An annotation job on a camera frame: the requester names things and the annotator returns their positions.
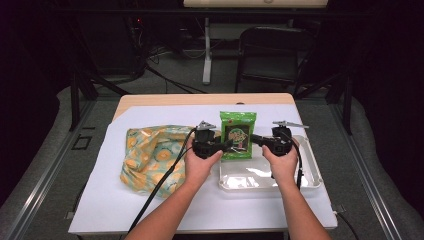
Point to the green snack packet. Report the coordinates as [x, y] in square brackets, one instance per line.
[238, 133]

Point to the person's right hand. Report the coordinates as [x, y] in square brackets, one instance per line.
[283, 170]

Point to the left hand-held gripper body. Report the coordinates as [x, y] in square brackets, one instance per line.
[205, 146]

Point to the white plastic tray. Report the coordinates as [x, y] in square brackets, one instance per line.
[246, 176]

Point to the black folding chair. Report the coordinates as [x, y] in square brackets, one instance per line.
[276, 63]

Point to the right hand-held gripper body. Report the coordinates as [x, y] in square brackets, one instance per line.
[281, 143]

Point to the aluminium floor rail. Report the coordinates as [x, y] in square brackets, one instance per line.
[43, 181]
[366, 173]

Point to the white table mat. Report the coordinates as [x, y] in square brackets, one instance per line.
[233, 210]

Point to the white desk leg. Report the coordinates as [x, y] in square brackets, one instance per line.
[207, 56]

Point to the floral yellow fabric bag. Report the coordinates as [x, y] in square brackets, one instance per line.
[150, 156]

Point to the black metal stand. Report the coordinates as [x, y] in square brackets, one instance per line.
[347, 103]
[75, 100]

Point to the person's left hand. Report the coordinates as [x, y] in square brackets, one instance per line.
[200, 170]

